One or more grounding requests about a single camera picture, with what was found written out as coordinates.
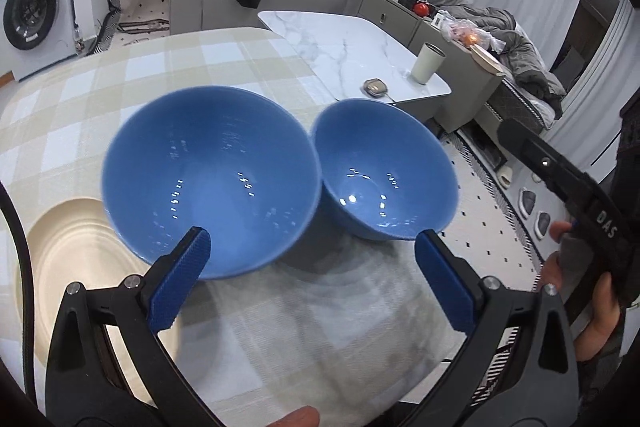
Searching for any large blue bowl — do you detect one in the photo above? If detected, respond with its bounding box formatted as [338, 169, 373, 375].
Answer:
[101, 86, 321, 280]

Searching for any person's right hand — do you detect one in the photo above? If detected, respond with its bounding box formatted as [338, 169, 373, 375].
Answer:
[538, 220, 626, 362]

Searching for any person's left hand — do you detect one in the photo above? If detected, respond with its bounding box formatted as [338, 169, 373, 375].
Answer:
[267, 405, 320, 427]

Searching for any tan plate bottom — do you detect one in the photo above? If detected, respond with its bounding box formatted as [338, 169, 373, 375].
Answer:
[27, 197, 150, 407]

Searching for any white cup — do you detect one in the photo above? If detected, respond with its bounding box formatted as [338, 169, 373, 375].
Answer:
[410, 42, 446, 84]

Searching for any white marble coffee table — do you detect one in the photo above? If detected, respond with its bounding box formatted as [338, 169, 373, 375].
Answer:
[258, 11, 451, 104]

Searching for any patterned play mat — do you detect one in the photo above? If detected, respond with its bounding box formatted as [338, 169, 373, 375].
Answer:
[90, 0, 169, 54]

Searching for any white washing machine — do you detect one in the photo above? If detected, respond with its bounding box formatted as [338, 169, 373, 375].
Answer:
[1, 0, 77, 81]

